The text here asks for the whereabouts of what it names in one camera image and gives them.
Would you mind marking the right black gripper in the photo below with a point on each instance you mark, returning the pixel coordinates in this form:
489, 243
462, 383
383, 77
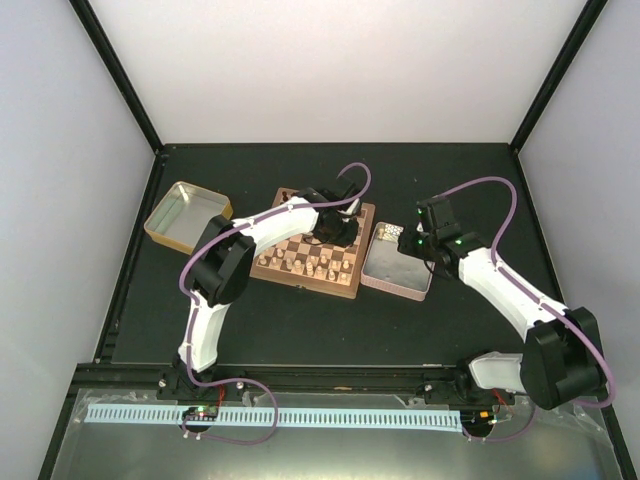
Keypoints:
405, 245

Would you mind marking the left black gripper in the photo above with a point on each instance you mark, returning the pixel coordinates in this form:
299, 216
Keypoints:
346, 241

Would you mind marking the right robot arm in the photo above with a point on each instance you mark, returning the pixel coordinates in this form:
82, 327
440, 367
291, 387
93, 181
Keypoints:
558, 363

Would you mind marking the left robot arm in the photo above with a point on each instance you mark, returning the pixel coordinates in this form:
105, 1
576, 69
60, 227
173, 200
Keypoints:
217, 273

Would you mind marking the wooden chess board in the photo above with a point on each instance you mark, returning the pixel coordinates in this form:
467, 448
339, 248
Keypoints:
303, 261

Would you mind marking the dark chess pieces row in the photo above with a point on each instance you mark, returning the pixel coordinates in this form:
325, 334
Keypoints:
286, 195

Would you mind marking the pink tin with pieces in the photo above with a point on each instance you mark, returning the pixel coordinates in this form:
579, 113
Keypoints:
387, 270

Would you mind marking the small circuit board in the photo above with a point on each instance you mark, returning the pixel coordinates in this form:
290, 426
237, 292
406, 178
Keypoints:
200, 413

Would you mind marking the gold metal tin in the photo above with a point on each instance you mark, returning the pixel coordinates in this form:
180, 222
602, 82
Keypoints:
179, 219

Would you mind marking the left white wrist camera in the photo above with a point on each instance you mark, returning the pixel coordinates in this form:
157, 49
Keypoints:
354, 208

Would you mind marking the black mounting rail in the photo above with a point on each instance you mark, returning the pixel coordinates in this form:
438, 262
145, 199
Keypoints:
450, 385

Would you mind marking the light blue cable duct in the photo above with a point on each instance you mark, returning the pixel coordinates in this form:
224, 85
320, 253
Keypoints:
332, 418

